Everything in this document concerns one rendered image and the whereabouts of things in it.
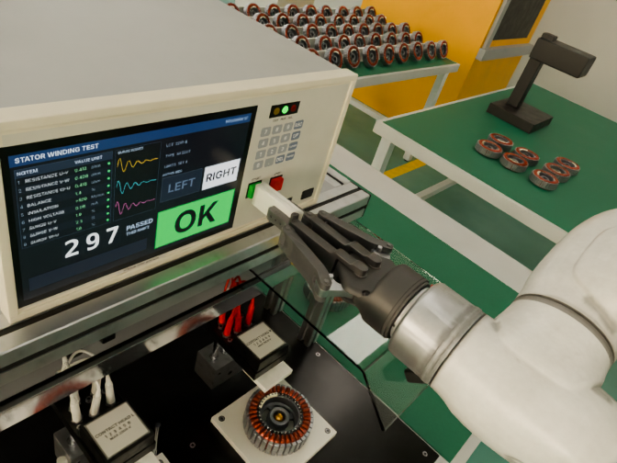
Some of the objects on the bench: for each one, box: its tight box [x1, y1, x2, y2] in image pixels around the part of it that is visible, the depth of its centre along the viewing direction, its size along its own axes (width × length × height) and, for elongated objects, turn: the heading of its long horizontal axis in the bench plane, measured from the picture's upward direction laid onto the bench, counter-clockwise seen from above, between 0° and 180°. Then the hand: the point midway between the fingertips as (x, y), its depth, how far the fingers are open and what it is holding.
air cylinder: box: [53, 427, 90, 463], centre depth 70 cm, size 5×8×6 cm
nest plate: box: [210, 379, 337, 463], centre depth 82 cm, size 15×15×1 cm
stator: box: [242, 384, 314, 457], centre depth 81 cm, size 11×11×4 cm
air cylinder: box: [195, 343, 242, 390], centre depth 87 cm, size 5×8×6 cm
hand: (276, 208), depth 60 cm, fingers closed
